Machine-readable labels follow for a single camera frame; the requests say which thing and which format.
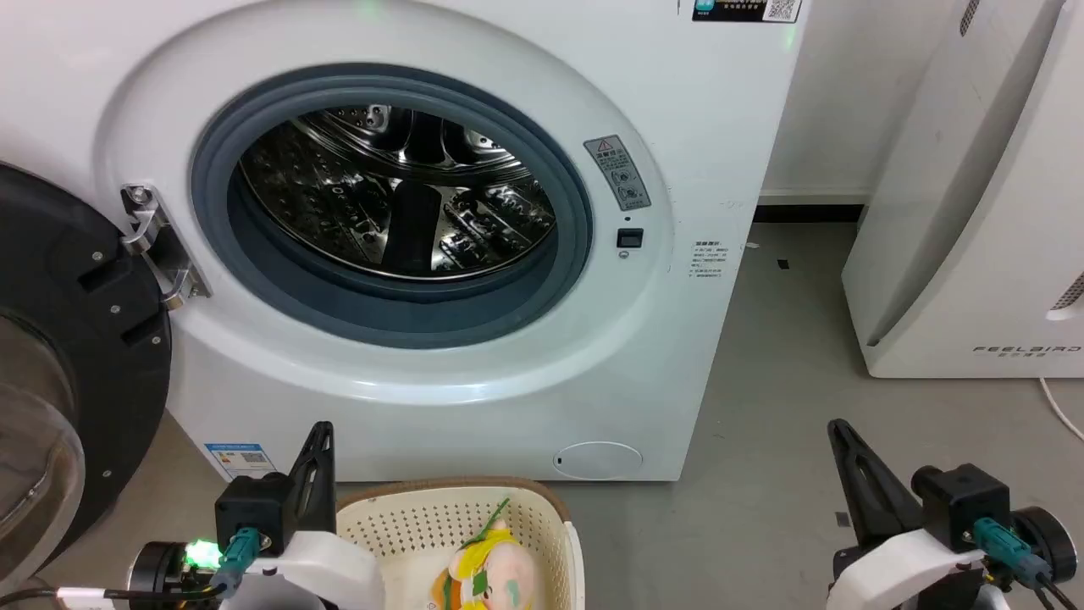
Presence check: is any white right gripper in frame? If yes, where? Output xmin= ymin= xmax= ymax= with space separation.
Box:
xmin=827 ymin=418 xmax=988 ymax=610

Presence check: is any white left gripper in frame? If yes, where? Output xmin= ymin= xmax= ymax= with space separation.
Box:
xmin=222 ymin=420 xmax=387 ymax=610

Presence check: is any yellow pink plush toy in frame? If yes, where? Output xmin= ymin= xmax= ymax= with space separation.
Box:
xmin=429 ymin=500 xmax=539 ymax=610

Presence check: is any stainless steel washing machine drum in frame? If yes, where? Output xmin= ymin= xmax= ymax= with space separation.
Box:
xmin=237 ymin=103 xmax=558 ymax=281

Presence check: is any black washing machine door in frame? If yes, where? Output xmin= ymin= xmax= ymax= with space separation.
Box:
xmin=0 ymin=161 xmax=174 ymax=594

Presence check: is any blue white energy label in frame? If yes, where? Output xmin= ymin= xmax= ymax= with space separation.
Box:
xmin=203 ymin=441 xmax=278 ymax=482

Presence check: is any cream perforated laundry basket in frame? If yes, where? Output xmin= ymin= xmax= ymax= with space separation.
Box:
xmin=335 ymin=477 xmax=587 ymax=610

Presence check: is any grey rubber door gasket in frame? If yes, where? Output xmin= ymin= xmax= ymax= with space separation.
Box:
xmin=190 ymin=64 xmax=595 ymax=351

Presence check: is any white front-load washing machine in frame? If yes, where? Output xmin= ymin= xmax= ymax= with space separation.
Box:
xmin=0 ymin=0 xmax=805 ymax=484

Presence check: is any white air purifier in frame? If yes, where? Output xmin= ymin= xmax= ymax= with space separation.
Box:
xmin=841 ymin=0 xmax=1084 ymax=380

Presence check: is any oval white filter cover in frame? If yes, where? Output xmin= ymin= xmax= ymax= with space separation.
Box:
xmin=555 ymin=441 xmax=644 ymax=480

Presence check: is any small printed text sticker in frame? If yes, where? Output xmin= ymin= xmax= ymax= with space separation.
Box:
xmin=690 ymin=240 xmax=729 ymax=280

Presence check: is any silver metal door hinge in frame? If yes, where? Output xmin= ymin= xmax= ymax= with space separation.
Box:
xmin=120 ymin=182 xmax=213 ymax=311

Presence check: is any grey warning sticker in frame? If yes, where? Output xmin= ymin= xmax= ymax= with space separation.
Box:
xmin=583 ymin=134 xmax=653 ymax=213

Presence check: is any black QR code sticker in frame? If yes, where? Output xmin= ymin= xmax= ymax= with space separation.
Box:
xmin=692 ymin=0 xmax=802 ymax=24

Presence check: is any teal plug left gripper cable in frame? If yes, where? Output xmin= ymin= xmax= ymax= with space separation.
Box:
xmin=0 ymin=527 xmax=260 ymax=610

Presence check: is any teal plug gripper cable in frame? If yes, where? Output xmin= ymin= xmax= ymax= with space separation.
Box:
xmin=972 ymin=518 xmax=1084 ymax=610
xmin=0 ymin=527 xmax=260 ymax=610

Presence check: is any teal plug right gripper cable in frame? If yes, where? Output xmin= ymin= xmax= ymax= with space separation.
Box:
xmin=972 ymin=518 xmax=1084 ymax=610

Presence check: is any white power cable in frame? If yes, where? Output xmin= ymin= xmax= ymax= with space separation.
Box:
xmin=1038 ymin=377 xmax=1084 ymax=442

